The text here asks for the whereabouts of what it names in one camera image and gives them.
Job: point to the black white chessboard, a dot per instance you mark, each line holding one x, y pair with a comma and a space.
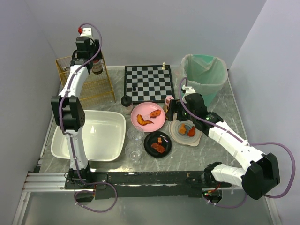
152, 83

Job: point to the red meat slab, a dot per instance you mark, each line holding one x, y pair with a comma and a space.
159, 148

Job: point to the clear bin liner bag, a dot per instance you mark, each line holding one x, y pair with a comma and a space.
201, 70

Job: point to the red chicken piece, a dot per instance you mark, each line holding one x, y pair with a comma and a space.
191, 132

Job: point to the white plastic tub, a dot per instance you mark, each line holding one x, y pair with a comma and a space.
102, 136

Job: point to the aluminium rail frame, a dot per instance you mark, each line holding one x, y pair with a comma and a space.
45, 201

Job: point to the black lid spice jar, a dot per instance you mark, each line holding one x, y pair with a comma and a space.
127, 104

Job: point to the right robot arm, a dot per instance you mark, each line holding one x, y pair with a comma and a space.
259, 172

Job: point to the pink plate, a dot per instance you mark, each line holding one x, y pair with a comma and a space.
144, 109

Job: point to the green trash bin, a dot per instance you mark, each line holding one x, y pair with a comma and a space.
206, 91

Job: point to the clear plastic cup upper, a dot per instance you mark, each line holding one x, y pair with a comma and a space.
135, 134

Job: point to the chicken wing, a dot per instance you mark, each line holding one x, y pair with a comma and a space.
141, 120

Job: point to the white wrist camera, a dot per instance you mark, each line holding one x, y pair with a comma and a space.
85, 32
187, 90

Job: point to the pink lid seasoning jar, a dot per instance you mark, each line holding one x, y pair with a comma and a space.
167, 102

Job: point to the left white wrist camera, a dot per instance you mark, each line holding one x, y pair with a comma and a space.
85, 32

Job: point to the yellow wire rack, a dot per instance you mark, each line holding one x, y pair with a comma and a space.
97, 89

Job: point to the white chess piece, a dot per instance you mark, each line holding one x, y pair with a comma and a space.
164, 65

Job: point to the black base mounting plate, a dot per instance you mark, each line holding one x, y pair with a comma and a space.
145, 184

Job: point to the orange fried food piece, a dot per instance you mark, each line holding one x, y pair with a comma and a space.
155, 113

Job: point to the clear bottle red label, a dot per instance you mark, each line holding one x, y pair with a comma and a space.
97, 67

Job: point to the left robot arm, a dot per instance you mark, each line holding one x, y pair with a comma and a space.
68, 112

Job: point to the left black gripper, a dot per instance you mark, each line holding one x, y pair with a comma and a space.
97, 55

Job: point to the beige blue ceramic plate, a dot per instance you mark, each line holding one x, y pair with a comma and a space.
184, 139

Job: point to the clear plastic cup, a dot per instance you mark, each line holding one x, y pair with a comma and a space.
135, 134
133, 151

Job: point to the black round plate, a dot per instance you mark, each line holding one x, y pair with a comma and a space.
151, 138

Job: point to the clear plastic cup lower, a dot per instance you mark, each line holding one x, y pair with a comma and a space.
133, 151

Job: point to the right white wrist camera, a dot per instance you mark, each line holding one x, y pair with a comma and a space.
187, 90

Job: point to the orange nugget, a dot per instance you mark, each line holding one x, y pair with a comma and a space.
182, 129

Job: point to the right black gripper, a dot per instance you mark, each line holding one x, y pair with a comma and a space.
172, 110

